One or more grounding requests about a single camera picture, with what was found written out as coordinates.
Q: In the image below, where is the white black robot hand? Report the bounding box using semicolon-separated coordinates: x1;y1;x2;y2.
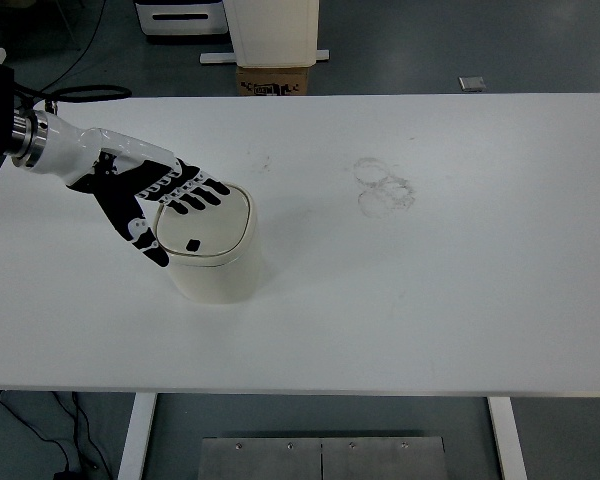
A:
9;110;230;267

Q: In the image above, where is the cream tabletop trash can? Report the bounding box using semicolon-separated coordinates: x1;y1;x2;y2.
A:
154;183;262;304

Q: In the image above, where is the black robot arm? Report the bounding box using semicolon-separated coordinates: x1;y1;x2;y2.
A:
0;65;230;267

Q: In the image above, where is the brown cardboard box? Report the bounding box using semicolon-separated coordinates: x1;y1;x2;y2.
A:
236;67;309;96

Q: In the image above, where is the white floor bar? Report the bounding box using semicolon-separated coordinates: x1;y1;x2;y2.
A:
199;49;330;65

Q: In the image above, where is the white appliance with slot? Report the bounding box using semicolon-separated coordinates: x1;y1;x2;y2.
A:
133;1;228;36

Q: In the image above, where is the large white bin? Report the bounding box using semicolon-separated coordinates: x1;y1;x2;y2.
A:
223;0;320;68

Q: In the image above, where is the white left table leg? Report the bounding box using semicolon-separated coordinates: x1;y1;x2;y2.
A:
117;393;158;480

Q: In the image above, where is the white table leg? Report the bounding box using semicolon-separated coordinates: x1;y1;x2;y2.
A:
487;397;528;480
117;393;158;480

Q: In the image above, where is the small grey floor object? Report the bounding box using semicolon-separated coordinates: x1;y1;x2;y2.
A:
458;76;487;93

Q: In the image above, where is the white right table leg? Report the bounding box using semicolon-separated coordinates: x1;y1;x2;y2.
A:
487;397;528;480

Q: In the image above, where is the black cable near arm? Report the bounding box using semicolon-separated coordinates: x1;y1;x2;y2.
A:
12;0;132;114

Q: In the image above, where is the metal base plate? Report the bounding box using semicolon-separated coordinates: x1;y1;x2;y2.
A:
198;437;449;479

